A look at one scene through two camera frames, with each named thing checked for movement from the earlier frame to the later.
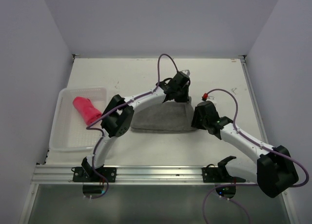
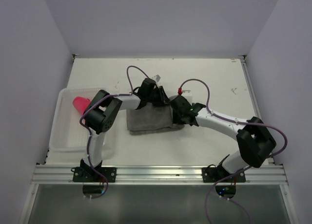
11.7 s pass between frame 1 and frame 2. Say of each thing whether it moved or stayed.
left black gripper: moved
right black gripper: moved
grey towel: stayed
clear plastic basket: stayed
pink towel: stayed
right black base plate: stayed
